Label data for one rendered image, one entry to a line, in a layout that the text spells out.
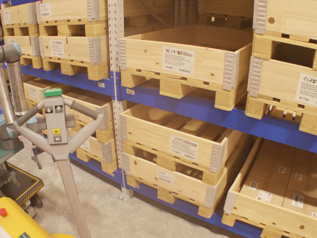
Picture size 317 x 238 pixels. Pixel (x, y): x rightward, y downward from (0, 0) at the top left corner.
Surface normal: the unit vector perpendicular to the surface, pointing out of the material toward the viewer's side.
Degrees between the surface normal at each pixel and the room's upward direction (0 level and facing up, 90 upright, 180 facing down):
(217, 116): 90
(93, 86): 90
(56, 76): 90
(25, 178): 0
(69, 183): 90
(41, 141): 68
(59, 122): 74
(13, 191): 0
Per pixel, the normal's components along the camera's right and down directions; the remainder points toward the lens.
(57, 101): 0.17, 0.18
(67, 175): 0.18, 0.44
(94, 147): -0.54, 0.38
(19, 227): 0.00, -0.89
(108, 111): 0.84, 0.25
